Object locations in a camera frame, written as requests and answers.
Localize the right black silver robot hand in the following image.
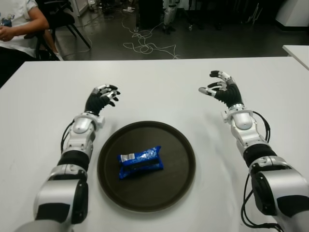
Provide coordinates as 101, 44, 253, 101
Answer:
198, 70, 243, 109

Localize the white side table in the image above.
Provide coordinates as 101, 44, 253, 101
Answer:
282, 44, 309, 73

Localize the folded metal stand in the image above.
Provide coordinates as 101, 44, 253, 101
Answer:
246, 2, 263, 25

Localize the white board panel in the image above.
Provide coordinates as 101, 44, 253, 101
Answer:
71, 0, 89, 17

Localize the round dark brown tray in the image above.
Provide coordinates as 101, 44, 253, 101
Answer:
97, 120, 196, 213

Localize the tangled white floor cable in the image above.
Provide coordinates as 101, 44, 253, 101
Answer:
121, 14, 181, 60

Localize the seated person in white shirt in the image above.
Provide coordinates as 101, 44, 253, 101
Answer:
0, 0, 62, 89

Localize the blue Oreo cookie packet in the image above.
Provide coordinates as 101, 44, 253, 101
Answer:
117, 145, 164, 180

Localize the black office chair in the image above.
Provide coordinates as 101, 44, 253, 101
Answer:
24, 0, 92, 61

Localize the white cabinet with black base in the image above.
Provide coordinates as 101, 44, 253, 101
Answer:
275, 0, 309, 32

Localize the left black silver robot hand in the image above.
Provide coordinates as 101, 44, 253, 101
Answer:
84, 84, 121, 116

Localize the black floor cabinet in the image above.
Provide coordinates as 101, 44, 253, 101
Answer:
136, 0, 167, 29

